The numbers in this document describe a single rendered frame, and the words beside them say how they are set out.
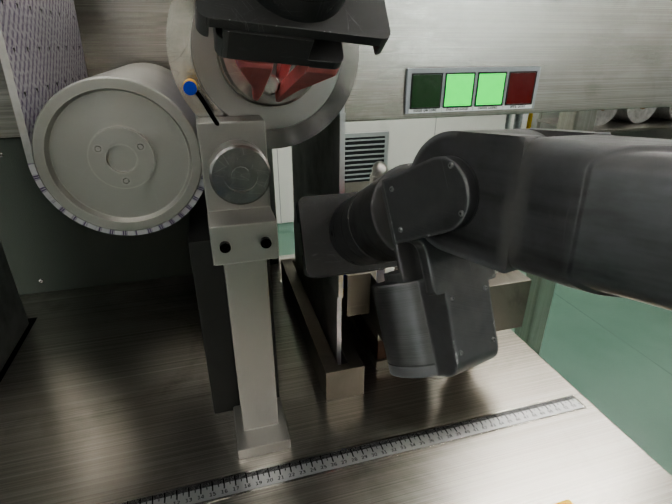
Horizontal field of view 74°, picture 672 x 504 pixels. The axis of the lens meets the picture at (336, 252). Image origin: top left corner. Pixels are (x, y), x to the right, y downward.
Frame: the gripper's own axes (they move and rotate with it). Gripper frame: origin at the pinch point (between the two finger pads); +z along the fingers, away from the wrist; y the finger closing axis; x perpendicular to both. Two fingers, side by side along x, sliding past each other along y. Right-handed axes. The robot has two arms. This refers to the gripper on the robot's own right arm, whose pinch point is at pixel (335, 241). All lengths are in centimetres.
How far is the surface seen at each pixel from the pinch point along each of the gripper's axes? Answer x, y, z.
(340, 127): 9.3, -0.2, -7.4
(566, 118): 26, 71, 42
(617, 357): -56, 152, 119
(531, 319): -23, 72, 66
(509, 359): -16.6, 21.7, 5.4
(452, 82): 25.4, 28.5, 20.1
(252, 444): -18.3, -10.6, 0.3
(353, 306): -7.0, 1.6, 2.2
